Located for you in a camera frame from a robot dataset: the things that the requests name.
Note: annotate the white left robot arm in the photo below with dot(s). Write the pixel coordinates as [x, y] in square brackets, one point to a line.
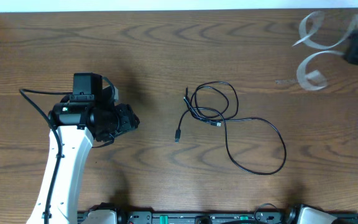
[87, 114]

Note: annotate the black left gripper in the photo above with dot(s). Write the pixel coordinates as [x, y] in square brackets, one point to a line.
[129, 117]

